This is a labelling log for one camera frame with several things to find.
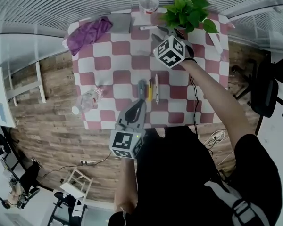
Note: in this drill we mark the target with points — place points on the grey pad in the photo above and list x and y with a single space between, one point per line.
121 23

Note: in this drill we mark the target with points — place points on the pink white checkered table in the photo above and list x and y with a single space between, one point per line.
122 62

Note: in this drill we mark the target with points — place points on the cream white pen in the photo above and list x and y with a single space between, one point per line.
157 88

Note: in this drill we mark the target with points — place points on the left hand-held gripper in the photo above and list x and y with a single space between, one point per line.
125 142

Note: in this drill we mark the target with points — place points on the blue paper sheet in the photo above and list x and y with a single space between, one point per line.
2 112

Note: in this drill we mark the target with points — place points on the person's left forearm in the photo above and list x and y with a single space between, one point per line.
126 187

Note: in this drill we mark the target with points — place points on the clear water bottle red label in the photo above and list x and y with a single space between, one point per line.
148 2
87 100

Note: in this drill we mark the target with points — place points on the white paper strip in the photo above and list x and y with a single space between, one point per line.
215 42

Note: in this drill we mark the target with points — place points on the person's right forearm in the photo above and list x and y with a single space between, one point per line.
217 98

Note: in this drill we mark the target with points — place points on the green potted plant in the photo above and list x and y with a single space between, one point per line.
186 10

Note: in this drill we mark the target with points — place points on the white wooden stool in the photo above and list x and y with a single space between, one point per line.
75 189

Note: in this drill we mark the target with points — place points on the clear plastic pen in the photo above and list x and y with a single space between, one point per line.
145 53

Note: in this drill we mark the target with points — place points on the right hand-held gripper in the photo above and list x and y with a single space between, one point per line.
171 52

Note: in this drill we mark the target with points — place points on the person's black clothed body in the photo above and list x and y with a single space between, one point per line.
179 180

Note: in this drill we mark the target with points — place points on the purple cloth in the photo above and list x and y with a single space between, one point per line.
87 35

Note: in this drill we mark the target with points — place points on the white floor power strip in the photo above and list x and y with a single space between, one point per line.
86 162

